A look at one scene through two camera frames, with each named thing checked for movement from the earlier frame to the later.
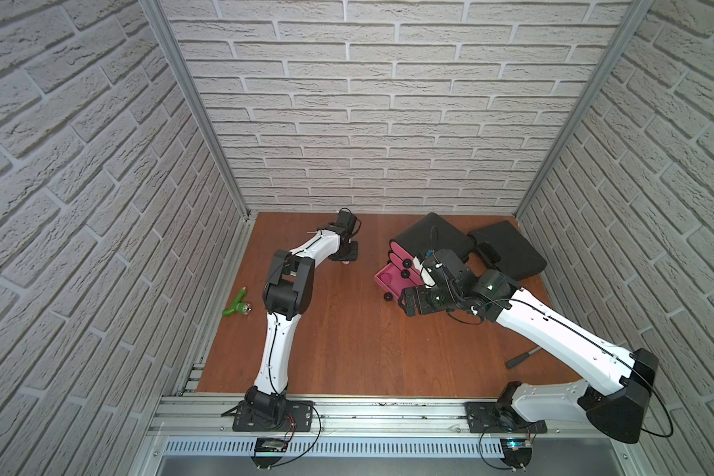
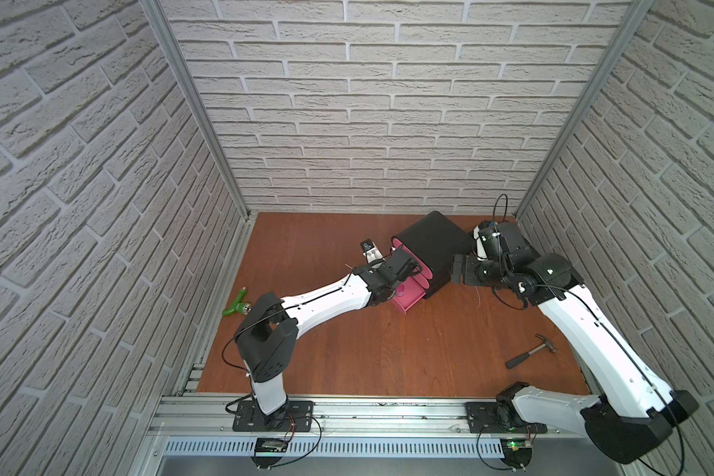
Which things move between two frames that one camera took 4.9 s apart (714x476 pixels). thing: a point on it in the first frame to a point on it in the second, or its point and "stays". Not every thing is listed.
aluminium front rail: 355,416 stays
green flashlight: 238,304 stays
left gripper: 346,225 to 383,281
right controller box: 516,450 stays
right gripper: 420,307 to 470,263
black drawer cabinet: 432,233 stays
